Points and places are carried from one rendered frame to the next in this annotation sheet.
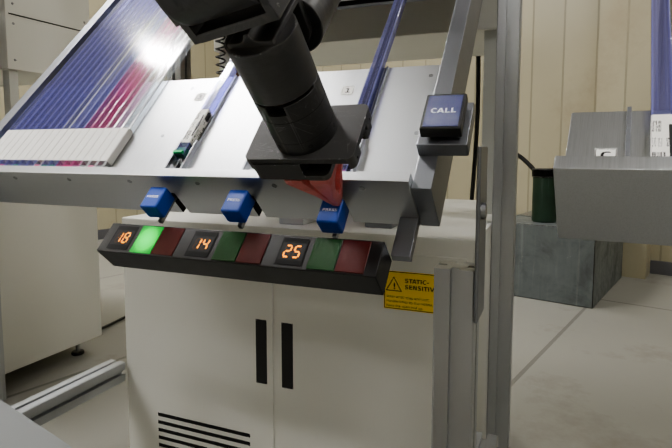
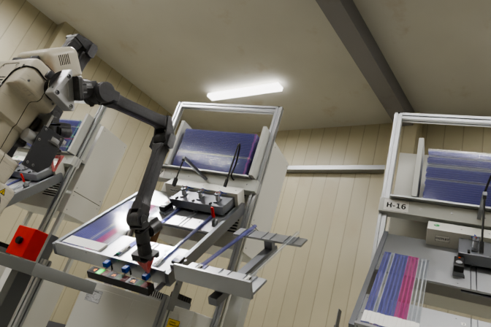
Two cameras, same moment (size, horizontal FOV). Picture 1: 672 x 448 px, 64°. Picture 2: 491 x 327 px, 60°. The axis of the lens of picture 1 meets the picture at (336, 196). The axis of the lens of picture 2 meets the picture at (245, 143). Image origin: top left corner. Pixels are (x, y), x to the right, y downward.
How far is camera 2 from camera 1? 1.42 m
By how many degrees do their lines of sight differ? 29
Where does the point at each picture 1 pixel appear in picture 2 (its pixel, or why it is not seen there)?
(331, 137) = (148, 254)
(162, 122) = (116, 245)
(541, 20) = (341, 266)
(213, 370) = not seen: outside the picture
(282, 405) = not seen: outside the picture
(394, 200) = (161, 276)
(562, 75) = (347, 302)
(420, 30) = (217, 244)
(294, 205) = (139, 273)
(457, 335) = (162, 312)
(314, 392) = not seen: outside the picture
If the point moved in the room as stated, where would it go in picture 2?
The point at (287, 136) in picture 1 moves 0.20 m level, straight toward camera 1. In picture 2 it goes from (139, 251) to (133, 242)
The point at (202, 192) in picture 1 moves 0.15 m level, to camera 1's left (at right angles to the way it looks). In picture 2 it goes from (118, 264) to (88, 255)
